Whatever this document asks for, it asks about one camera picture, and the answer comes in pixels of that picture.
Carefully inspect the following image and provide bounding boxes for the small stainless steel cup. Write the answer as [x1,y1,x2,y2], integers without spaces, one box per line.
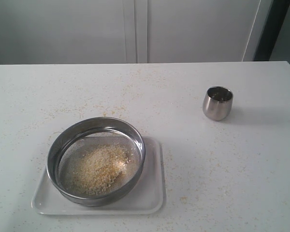
[203,86,233,121]

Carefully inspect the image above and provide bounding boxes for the pale coarse grains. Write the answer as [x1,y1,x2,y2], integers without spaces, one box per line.
[64,145,130,197]

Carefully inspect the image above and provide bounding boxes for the round steel mesh sieve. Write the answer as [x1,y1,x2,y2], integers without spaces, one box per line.
[46,117,146,206]

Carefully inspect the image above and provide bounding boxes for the white rectangular plastic tray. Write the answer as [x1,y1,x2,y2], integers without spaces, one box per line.
[31,136,165,216]

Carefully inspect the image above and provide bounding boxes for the white cabinet doors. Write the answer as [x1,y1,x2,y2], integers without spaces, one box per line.
[0,0,272,64]

